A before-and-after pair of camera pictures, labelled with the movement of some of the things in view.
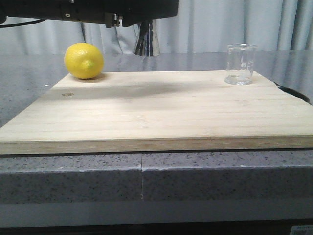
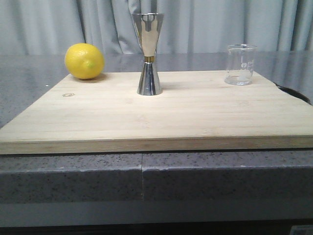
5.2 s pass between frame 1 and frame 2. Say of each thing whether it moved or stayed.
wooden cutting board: stayed
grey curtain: stayed
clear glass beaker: stayed
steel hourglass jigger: moved
